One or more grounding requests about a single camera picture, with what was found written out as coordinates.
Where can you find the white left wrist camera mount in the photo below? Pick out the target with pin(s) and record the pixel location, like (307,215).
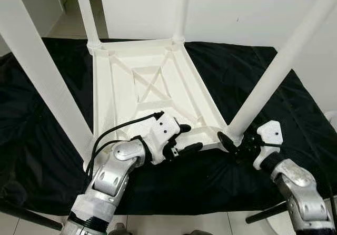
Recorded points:
(163,129)

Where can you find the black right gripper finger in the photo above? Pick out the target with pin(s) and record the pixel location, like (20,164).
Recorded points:
(226,142)

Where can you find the black cloth table cover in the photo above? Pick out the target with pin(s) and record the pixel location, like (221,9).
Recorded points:
(295,129)

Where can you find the grey robot left leg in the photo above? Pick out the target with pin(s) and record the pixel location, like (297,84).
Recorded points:
(117,229)

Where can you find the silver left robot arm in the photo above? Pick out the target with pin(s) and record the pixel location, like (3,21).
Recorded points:
(113,177)

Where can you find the grey robot leg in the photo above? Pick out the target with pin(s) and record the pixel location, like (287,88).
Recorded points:
(117,229)
(199,233)

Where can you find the grey robot right leg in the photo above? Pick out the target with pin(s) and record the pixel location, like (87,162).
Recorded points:
(199,233)

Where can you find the white plastic children table top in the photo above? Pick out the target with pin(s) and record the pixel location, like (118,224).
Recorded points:
(116,98)

